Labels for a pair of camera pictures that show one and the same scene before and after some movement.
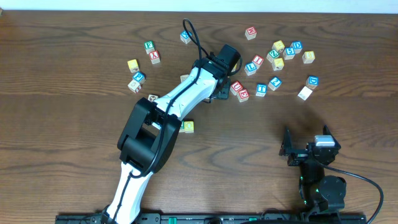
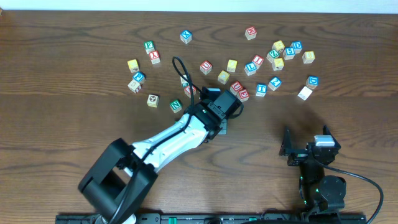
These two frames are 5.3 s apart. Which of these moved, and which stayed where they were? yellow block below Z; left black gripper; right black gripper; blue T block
Moved: left black gripper
Stayed: right black gripper; yellow block below Z; blue T block
